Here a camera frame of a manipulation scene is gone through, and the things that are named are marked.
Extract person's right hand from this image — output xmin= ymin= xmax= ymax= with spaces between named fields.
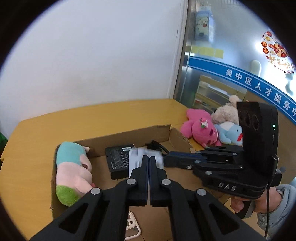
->
xmin=230 ymin=185 xmax=283 ymax=214

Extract cream bunny plush toy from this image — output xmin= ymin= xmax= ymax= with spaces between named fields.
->
xmin=211 ymin=95 xmax=241 ymax=125

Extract pink pig plush toy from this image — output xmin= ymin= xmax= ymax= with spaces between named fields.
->
xmin=56 ymin=142 xmax=95 ymax=207

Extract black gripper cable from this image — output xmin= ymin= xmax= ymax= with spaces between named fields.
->
xmin=264 ymin=185 xmax=272 ymax=239

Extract blue elephant plush toy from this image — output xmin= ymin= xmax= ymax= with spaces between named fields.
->
xmin=214 ymin=121 xmax=243 ymax=146

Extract shallow cardboard box tray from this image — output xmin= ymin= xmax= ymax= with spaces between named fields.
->
xmin=51 ymin=125 xmax=228 ymax=240

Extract grey folding phone stand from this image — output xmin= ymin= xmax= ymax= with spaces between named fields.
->
xmin=128 ymin=146 xmax=165 ymax=178

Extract black sunglasses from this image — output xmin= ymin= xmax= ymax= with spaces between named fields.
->
xmin=146 ymin=140 xmax=170 ymax=155

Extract pink bear plush toy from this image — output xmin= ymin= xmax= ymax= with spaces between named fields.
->
xmin=180 ymin=108 xmax=222 ymax=148

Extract black product box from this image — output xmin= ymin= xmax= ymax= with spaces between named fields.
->
xmin=105 ymin=145 xmax=134 ymax=180

